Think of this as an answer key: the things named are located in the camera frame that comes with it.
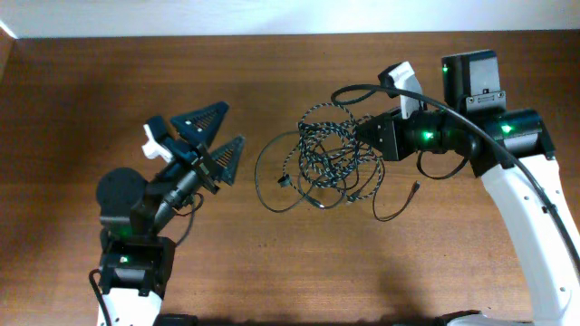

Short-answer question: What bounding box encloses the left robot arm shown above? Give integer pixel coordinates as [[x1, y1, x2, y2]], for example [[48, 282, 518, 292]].
[[89, 101, 246, 325]]

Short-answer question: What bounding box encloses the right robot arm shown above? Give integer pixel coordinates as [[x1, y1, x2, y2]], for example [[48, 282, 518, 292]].
[[356, 50, 579, 325]]

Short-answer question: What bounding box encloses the black white braided cable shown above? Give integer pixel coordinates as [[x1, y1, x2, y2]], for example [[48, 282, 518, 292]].
[[276, 101, 386, 209]]

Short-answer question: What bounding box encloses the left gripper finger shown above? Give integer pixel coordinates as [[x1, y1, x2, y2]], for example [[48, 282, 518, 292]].
[[210, 135, 246, 186], [169, 101, 229, 147]]

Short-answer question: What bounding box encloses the thin black cable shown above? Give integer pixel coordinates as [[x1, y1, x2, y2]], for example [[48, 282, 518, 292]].
[[253, 112, 421, 223]]

